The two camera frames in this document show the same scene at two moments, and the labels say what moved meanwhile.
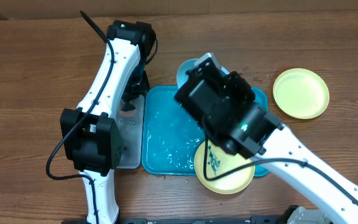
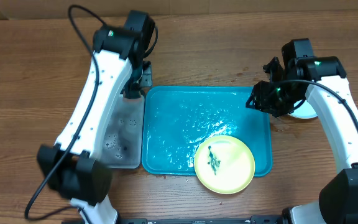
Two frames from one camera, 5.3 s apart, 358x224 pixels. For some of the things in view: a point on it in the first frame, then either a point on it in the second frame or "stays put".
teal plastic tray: [172, 132] stays put
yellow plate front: [219, 161] stays put
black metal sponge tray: [133, 137] stays put
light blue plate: [181, 74] -> [305, 111]
